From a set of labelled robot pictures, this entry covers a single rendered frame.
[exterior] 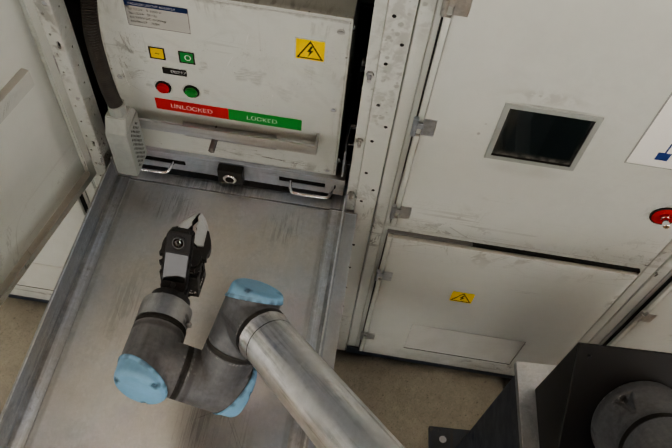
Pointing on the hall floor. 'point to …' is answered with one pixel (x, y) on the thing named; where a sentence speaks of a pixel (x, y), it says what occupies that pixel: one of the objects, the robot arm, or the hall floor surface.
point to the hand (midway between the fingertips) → (198, 216)
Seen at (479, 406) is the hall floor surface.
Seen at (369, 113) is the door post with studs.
